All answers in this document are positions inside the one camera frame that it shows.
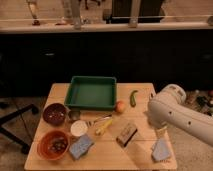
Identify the green plastic tray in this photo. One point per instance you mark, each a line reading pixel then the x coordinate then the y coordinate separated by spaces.
pixel 92 93

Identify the dark maroon bowl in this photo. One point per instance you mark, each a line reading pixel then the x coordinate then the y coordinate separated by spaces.
pixel 54 114

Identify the blue sponge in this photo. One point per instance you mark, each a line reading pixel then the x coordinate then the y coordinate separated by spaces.
pixel 81 146

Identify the black office chair base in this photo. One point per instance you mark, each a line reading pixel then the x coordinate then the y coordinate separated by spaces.
pixel 14 128

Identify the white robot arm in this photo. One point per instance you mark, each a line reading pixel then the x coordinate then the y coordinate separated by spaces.
pixel 167 107

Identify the yellow banana toy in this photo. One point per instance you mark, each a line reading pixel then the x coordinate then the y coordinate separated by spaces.
pixel 102 129

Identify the white round lid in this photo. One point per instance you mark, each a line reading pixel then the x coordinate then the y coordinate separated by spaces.
pixel 78 128

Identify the wooden board eraser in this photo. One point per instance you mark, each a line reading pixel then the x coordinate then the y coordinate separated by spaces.
pixel 126 134

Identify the small metal cup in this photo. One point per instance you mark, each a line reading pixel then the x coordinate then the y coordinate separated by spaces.
pixel 74 114

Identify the light blue folded cloth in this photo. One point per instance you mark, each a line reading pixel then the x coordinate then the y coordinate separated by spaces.
pixel 160 150

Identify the orange bowl with contents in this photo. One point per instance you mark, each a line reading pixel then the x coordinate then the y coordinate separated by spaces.
pixel 53 145

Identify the orange fruit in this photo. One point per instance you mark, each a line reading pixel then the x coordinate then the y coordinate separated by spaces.
pixel 120 107

